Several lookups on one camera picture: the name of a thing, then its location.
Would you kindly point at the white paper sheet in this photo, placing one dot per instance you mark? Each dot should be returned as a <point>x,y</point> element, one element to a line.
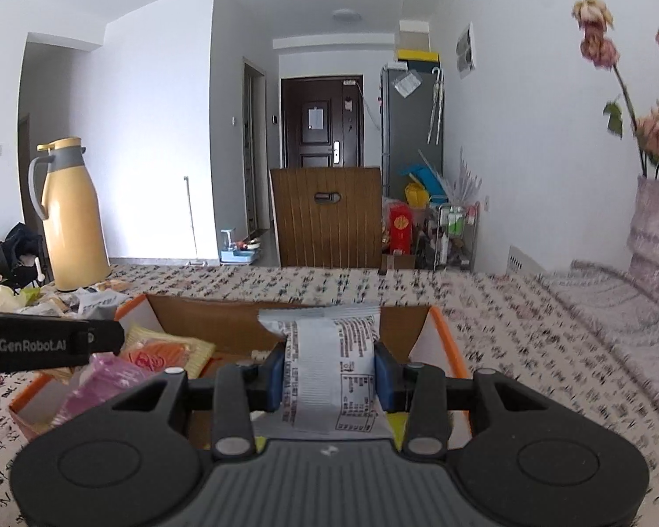
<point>406,84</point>

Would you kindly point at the white feather decoration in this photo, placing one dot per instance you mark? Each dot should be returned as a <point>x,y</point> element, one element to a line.
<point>464,181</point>

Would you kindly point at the long orange snack packet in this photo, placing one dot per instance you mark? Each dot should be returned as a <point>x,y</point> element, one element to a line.
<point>165,354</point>

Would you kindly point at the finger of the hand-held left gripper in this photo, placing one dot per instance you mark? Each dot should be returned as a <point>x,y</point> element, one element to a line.
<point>105,336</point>

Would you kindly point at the yellow box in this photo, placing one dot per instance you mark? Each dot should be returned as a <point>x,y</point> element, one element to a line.
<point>417,56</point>

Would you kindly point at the ceiling lamp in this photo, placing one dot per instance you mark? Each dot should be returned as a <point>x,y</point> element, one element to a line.
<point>346,14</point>

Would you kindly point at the red gift bag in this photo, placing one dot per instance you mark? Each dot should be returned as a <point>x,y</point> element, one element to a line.
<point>401,228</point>

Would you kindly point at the green snack packet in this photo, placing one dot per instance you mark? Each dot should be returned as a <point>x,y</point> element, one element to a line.
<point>398,431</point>

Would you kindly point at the small white packet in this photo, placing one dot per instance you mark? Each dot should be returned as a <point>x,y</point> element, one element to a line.
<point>101,303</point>

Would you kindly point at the brown cardboard box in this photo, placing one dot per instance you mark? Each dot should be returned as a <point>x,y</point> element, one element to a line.
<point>416,35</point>

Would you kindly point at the dark wooden door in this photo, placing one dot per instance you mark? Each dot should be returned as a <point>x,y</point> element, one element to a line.
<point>321,121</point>

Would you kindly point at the yellow bag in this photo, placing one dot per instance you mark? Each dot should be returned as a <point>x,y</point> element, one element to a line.
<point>417,195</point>

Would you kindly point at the pink ribbed vase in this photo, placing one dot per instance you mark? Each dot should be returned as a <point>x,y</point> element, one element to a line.
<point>656,230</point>

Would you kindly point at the dark cloth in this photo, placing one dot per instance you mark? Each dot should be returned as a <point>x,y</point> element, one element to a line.
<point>16,252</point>

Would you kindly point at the grey white snack packet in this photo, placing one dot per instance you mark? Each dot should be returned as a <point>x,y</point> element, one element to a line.
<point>329,362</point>

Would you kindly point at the pink snack packet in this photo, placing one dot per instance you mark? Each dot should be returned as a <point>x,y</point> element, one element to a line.
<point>110,384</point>

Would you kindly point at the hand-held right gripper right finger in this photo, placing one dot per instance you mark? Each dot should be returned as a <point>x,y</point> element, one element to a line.
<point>384,379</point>

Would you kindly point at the wooden chair back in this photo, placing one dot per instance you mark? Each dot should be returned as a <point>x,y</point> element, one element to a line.
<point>327,225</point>

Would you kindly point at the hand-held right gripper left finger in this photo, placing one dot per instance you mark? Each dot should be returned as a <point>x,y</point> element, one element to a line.
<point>274,379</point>

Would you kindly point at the folded umbrella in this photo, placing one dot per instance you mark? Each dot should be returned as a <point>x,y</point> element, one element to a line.
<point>436,104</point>

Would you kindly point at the red cardboard box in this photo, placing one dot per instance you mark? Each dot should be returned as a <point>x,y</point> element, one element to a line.
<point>208,318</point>

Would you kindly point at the blue plastic item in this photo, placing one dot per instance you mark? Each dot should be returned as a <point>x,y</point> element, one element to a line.
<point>425,175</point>

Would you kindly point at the grey refrigerator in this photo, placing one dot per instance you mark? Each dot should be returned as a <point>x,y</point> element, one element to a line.
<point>412,137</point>

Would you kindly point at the yellow thermos jug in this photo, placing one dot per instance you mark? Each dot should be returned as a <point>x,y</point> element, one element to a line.
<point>71,230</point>

